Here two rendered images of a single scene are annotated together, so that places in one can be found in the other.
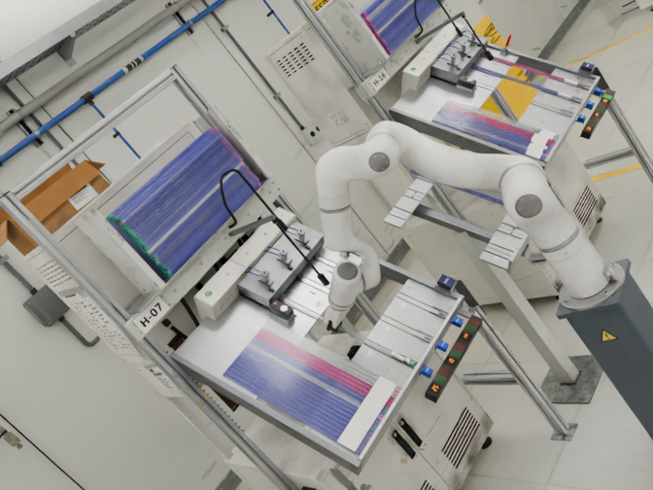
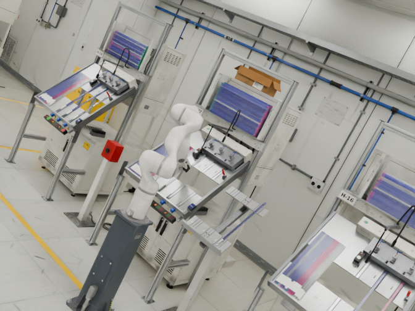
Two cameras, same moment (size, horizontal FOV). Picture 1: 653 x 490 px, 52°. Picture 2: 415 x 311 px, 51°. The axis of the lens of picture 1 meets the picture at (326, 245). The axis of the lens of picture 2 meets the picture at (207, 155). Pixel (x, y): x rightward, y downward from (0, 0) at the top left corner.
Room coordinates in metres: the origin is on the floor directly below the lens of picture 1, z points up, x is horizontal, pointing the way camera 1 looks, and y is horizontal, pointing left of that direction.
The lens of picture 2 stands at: (0.87, -2.96, 1.72)
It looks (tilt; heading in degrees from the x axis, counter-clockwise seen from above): 11 degrees down; 67
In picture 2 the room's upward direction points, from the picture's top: 26 degrees clockwise
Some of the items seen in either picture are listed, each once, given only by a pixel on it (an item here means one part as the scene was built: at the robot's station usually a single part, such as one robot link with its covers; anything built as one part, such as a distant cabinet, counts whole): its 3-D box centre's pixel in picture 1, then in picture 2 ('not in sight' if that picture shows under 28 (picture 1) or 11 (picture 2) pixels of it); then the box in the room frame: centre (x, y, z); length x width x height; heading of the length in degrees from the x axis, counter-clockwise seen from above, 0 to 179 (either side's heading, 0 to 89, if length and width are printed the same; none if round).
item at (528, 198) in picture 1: (536, 209); (150, 170); (1.61, -0.49, 1.00); 0.19 x 0.12 x 0.24; 155
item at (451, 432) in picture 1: (363, 446); (181, 232); (2.37, 0.40, 0.31); 0.70 x 0.65 x 0.62; 124
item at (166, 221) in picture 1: (186, 201); (241, 109); (2.31, 0.28, 1.52); 0.51 x 0.13 x 0.27; 124
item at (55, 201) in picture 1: (76, 176); (264, 80); (2.49, 0.54, 1.82); 0.68 x 0.30 x 0.20; 124
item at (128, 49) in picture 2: not in sight; (115, 103); (1.58, 1.61, 0.95); 1.35 x 0.82 x 1.90; 34
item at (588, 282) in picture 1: (575, 262); (140, 203); (1.64, -0.50, 0.79); 0.19 x 0.19 x 0.18
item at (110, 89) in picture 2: not in sight; (89, 126); (1.42, 1.48, 0.66); 1.01 x 0.73 x 1.31; 34
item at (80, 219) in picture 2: not in sight; (98, 182); (1.58, 0.73, 0.39); 0.24 x 0.24 x 0.78; 34
